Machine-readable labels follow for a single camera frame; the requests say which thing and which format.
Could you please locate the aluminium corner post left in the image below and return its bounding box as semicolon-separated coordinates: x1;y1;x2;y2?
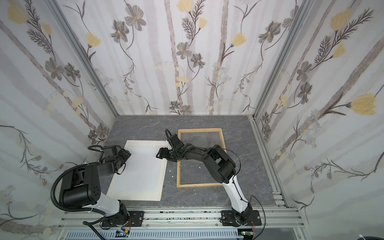
45;0;119;119

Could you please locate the aluminium corner post right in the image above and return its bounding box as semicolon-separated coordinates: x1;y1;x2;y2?
252;0;315;119

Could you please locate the light wooden picture frame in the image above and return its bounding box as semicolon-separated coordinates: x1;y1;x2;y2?
177;128;226;189

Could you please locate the black corrugated left cable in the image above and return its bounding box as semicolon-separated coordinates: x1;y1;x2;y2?
50;145;106;240

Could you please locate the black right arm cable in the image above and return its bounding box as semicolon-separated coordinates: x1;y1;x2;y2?
227;148;267;240

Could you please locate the clear acrylic sheet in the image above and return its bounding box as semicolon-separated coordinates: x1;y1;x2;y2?
180;131;224;184

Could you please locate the white photo mat board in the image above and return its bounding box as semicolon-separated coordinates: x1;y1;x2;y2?
107;140;169;202

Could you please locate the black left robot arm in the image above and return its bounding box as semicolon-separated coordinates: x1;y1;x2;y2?
50;145;132;218

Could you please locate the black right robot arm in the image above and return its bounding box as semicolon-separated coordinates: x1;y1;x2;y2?
156;129;253;219

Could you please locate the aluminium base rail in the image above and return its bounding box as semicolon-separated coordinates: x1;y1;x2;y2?
55;205;305;240

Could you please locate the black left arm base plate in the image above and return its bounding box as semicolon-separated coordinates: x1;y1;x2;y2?
128;211;145;227

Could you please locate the white slotted cable duct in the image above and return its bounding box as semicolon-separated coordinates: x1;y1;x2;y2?
64;228;244;240

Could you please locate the brown wooden backing board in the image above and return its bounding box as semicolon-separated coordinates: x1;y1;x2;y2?
161;160;168;200

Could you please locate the aluminium corner post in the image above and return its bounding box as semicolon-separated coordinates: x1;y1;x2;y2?
45;0;119;119
252;0;315;119

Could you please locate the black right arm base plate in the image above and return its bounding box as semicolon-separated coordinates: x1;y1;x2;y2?
220;210;262;227

